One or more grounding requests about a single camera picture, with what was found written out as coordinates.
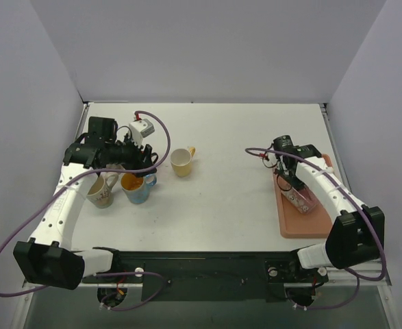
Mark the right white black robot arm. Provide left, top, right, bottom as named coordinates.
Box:
left=271, top=135, right=385, bottom=280

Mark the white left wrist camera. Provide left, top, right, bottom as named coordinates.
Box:
left=128, top=119, right=155, bottom=146

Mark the pink mug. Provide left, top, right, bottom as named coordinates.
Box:
left=281, top=187, right=316, bottom=214

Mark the orange mug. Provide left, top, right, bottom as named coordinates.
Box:
left=146, top=152, right=159, bottom=167

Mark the beige patterned mug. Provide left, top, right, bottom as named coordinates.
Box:
left=86, top=172, right=119, bottom=209

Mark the aluminium rail frame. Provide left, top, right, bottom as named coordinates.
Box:
left=10, top=102, right=393, bottom=329

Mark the pink plastic tray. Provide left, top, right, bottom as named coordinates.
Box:
left=273, top=169, right=332, bottom=239

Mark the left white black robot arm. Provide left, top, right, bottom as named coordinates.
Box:
left=13, top=117, right=155, bottom=290

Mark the blue mug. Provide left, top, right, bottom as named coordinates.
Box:
left=121, top=173, right=157, bottom=204

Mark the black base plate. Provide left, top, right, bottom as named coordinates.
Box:
left=83, top=252, right=328, bottom=302

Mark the yellow mug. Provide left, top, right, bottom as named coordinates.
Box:
left=171, top=147, right=196, bottom=178

